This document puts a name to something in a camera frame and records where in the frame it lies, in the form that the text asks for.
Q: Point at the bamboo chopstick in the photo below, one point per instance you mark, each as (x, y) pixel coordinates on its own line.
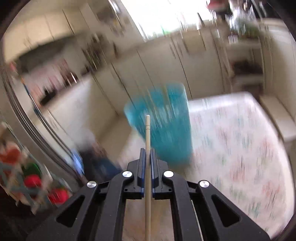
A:
(147, 178)

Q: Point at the teal perforated plastic basket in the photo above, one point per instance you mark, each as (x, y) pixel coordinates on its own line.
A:
(167, 106)

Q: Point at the cream kitchen cabinets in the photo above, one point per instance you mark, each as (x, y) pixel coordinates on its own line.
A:
(64, 67)

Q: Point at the white shelf rack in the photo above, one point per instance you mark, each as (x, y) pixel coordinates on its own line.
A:
(243, 59)

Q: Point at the floral tablecloth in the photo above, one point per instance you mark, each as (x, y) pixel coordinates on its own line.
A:
(236, 148)

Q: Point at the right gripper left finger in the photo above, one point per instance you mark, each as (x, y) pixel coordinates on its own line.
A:
(96, 211)

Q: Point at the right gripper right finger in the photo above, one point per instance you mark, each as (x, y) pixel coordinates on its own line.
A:
(199, 210)

